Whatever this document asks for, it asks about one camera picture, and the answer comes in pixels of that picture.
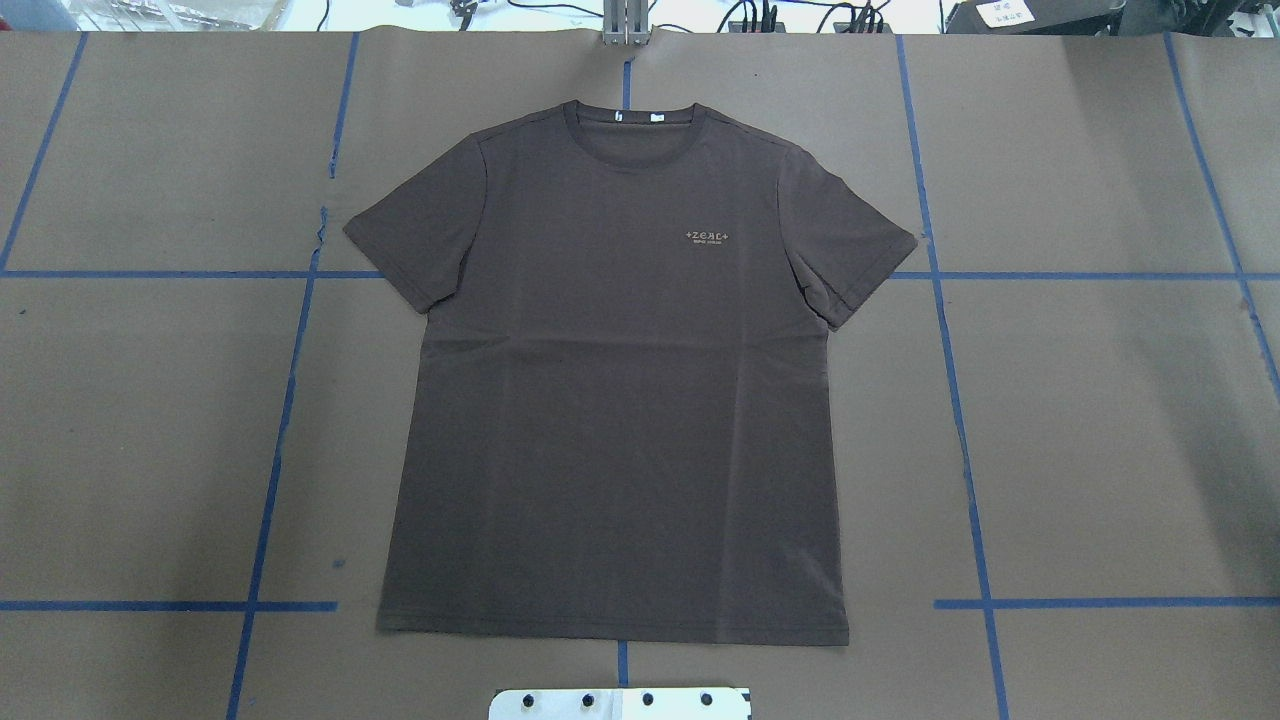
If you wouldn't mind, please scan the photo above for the dark brown t-shirt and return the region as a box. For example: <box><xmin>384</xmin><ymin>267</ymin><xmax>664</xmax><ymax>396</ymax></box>
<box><xmin>343</xmin><ymin>101</ymin><xmax>916</xmax><ymax>647</ymax></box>

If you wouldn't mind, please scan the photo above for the aluminium frame post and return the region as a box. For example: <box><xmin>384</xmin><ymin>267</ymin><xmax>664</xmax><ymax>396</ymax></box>
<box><xmin>602</xmin><ymin>0</ymin><xmax>652</xmax><ymax>46</ymax></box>

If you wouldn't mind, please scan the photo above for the white metal base plate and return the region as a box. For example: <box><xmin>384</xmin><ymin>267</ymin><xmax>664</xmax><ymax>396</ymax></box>
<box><xmin>486</xmin><ymin>687</ymin><xmax>754</xmax><ymax>719</ymax></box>

